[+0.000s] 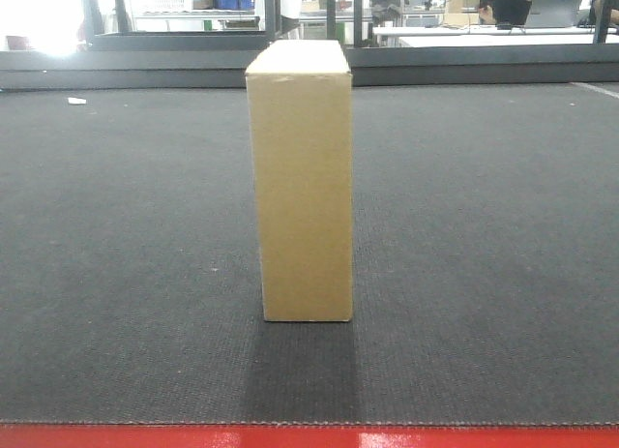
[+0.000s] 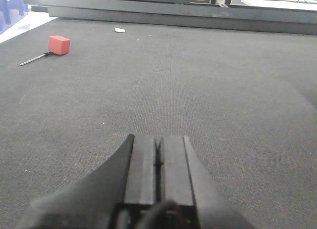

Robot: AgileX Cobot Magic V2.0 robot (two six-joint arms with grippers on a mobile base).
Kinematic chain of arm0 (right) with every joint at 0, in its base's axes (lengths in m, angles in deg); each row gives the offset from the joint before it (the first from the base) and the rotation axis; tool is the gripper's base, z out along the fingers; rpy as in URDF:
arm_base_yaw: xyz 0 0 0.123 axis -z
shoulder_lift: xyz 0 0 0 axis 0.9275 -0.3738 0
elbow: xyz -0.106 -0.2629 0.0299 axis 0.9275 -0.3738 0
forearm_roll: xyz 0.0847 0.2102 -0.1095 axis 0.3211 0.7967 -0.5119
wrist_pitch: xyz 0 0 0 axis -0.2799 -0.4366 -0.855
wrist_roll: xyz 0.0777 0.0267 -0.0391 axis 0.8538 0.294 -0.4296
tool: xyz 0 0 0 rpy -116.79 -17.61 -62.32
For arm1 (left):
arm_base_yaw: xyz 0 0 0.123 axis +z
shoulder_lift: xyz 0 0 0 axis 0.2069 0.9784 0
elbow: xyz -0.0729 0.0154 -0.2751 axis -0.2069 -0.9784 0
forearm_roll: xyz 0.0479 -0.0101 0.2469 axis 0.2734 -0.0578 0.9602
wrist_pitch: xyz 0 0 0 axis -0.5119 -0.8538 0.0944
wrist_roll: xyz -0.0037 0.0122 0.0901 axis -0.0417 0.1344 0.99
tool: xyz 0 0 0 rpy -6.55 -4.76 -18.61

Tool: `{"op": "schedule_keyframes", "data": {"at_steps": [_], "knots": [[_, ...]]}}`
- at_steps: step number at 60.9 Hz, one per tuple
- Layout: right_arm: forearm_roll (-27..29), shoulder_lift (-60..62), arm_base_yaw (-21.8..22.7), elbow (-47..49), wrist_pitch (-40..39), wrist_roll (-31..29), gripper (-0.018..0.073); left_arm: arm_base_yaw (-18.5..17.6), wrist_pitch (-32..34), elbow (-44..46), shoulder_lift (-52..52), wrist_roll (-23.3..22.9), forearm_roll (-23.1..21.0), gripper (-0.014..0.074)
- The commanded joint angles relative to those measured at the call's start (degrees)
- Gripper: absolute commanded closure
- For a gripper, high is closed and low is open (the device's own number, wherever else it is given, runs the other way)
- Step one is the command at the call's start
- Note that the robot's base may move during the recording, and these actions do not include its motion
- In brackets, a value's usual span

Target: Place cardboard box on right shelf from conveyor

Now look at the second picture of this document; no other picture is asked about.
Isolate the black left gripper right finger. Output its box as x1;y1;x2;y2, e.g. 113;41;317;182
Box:
160;135;254;229

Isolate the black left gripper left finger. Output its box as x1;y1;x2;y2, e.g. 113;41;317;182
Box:
16;134;156;229

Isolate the metal rod with black tip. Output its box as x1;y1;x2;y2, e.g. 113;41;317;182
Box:
19;51;51;66

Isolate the red foam block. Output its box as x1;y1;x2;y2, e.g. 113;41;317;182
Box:
48;35;71;55

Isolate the white paper scrap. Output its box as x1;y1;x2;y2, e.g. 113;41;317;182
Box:
114;27;125;33

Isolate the dark grey platform step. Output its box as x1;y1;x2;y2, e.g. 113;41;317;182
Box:
24;0;317;35

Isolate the blue chair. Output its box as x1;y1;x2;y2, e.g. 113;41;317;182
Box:
0;0;29;34

